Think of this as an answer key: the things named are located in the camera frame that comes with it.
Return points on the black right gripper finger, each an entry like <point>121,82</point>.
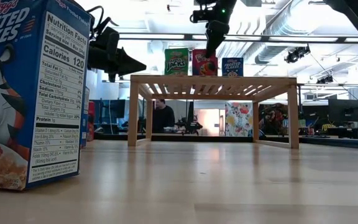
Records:
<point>214,40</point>

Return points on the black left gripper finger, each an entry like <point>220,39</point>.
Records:
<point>127,63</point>

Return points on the red Froot Loops cereal box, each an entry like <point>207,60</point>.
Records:
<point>199,67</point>
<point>91,124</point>

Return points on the green Apple Jacks cereal box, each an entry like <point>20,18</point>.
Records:
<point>176,63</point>

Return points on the light wooden slatted shelf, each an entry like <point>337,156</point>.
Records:
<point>213,80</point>

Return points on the black computer monitor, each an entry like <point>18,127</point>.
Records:
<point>113,109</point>
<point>345,110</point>

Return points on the person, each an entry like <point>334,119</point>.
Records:
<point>163,119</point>

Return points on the black ceiling spotlight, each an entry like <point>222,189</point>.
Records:
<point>325,80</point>
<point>295,55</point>

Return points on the floral patterned panel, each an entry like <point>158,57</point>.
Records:
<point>238,119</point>

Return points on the small black background robot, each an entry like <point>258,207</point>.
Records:
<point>188,126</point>

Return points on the black ceiling track fixture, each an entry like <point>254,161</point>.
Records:
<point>317,2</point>

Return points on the dark colourful poster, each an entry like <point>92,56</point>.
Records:
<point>272,119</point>

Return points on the yellow lettered sign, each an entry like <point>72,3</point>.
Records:
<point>328,127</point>

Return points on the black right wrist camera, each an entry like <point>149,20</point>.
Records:
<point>200,16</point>

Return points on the silver ceiling duct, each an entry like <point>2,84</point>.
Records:
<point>278,25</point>

